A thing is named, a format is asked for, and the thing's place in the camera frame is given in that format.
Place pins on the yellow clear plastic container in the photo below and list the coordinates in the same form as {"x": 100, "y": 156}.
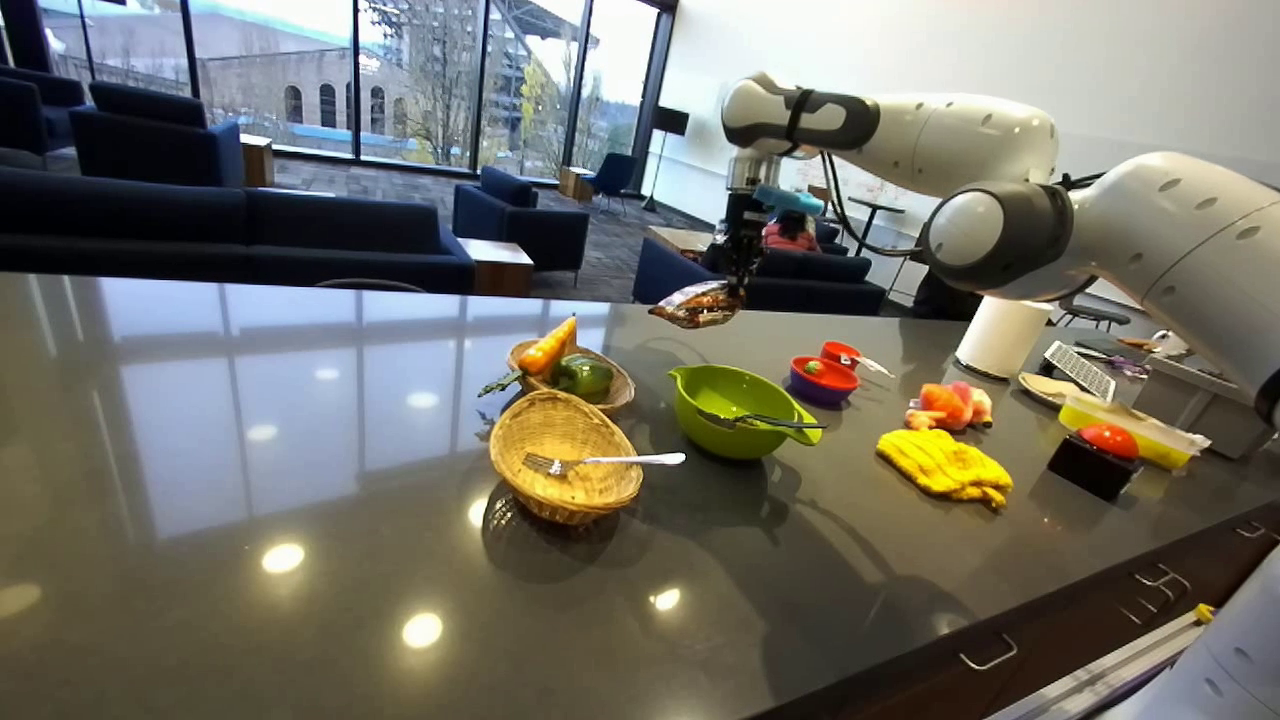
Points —
{"x": 1163, "y": 436}

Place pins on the white paper towel roll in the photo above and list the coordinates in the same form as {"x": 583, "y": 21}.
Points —
{"x": 1001, "y": 337}

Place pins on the white paper sheets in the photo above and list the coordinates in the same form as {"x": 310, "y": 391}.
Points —
{"x": 1223, "y": 663}

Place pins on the small dark blue chair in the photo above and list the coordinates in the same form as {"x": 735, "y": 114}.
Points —
{"x": 617, "y": 171}

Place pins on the dark blue armchair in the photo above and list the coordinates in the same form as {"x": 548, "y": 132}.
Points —
{"x": 526, "y": 217}

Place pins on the white top side table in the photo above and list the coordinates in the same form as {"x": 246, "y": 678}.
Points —
{"x": 498, "y": 253}

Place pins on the orange toy carrot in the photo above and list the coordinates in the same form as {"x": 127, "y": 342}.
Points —
{"x": 545, "y": 349}

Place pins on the low wooden coffee table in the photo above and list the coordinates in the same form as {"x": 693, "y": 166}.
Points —
{"x": 683, "y": 239}

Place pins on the person in pink top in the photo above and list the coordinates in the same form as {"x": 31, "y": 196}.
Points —
{"x": 789, "y": 239}

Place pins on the dark blue low sofa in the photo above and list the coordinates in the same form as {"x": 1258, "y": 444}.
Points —
{"x": 814, "y": 280}

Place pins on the metal spoon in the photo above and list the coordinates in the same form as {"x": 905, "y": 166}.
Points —
{"x": 615, "y": 456}

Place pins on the white plate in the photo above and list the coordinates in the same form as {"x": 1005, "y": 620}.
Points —
{"x": 1045, "y": 391}

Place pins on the large wicker basket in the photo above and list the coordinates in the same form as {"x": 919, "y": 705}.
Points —
{"x": 566, "y": 463}

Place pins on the red toy ball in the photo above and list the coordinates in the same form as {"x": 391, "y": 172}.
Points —
{"x": 1111, "y": 443}

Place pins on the long dark blue sofa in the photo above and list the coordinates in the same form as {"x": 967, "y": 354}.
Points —
{"x": 224, "y": 227}

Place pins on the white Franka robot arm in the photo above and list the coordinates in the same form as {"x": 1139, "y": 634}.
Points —
{"x": 1146, "y": 227}

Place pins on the grey plastic bin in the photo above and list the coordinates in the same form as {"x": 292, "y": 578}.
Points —
{"x": 1193, "y": 405}

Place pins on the black speaker on stand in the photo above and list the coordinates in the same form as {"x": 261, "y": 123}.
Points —
{"x": 668, "y": 123}

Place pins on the brown bread piece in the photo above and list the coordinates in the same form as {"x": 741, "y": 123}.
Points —
{"x": 693, "y": 304}

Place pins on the green plastic utensil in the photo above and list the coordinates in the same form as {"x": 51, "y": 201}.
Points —
{"x": 780, "y": 426}

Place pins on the yellow knitted cloth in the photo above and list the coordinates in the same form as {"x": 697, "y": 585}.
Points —
{"x": 944, "y": 467}

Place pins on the small wicker basket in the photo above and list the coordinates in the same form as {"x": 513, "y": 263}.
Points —
{"x": 617, "y": 391}

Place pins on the white rod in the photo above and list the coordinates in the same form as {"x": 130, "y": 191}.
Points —
{"x": 1122, "y": 656}

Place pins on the pink orange plush toy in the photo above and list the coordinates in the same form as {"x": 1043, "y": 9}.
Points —
{"x": 949, "y": 405}

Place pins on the green toy fruit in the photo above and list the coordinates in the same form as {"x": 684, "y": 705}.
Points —
{"x": 586, "y": 378}

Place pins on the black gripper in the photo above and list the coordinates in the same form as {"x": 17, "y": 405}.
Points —
{"x": 744, "y": 227}

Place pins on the black block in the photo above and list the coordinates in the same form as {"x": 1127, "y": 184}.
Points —
{"x": 1087, "y": 468}

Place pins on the wooden box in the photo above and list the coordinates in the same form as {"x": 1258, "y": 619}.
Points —
{"x": 256, "y": 156}
{"x": 579, "y": 180}

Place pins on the green plastic bowl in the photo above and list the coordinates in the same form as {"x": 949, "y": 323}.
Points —
{"x": 726, "y": 409}

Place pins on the red bowl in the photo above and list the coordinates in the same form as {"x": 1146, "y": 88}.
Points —
{"x": 822, "y": 382}

